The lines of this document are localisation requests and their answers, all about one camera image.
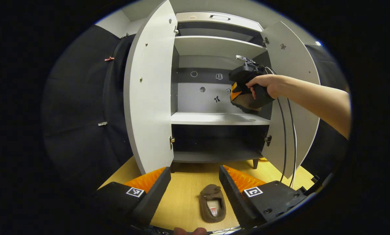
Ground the brown plush shoe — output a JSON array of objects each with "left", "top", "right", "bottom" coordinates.
[
  {"left": 230, "top": 94, "right": 268, "bottom": 115},
  {"left": 199, "top": 184, "right": 227, "bottom": 224}
]

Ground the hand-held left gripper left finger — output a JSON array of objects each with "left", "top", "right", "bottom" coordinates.
[{"left": 92, "top": 166, "right": 172, "bottom": 229}]

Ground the white shoe cabinet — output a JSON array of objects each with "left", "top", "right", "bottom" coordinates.
[{"left": 171, "top": 11, "right": 270, "bottom": 169}]

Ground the black cable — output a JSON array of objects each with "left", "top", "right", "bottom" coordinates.
[
  {"left": 265, "top": 67, "right": 288, "bottom": 183},
  {"left": 270, "top": 67, "right": 297, "bottom": 189}
]

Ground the black backdrop cloth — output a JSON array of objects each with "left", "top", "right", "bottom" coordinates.
[
  {"left": 40, "top": 24, "right": 140, "bottom": 196},
  {"left": 301, "top": 43, "right": 349, "bottom": 178}
]

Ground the white cabinet shelf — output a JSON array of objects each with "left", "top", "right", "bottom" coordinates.
[
  {"left": 174, "top": 35, "right": 268, "bottom": 60},
  {"left": 171, "top": 112, "right": 270, "bottom": 126}
]

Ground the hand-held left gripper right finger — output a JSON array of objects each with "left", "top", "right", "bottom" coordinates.
[{"left": 219, "top": 165, "right": 309, "bottom": 229}]

